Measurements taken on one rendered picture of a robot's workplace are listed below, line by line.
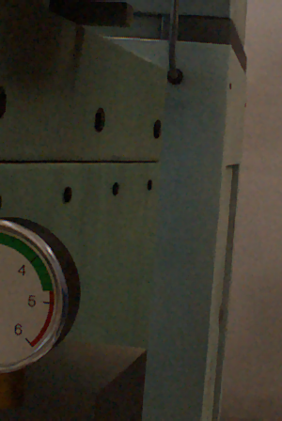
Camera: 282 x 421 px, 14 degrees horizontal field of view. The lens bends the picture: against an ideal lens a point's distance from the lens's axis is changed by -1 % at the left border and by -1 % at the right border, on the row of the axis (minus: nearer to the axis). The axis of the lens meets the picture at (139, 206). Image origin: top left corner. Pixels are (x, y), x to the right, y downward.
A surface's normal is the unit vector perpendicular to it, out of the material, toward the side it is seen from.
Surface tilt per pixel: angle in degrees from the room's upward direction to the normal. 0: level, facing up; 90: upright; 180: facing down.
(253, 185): 90
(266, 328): 90
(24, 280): 90
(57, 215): 90
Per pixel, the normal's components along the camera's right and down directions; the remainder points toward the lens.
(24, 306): -0.18, 0.04
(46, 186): 0.98, 0.08
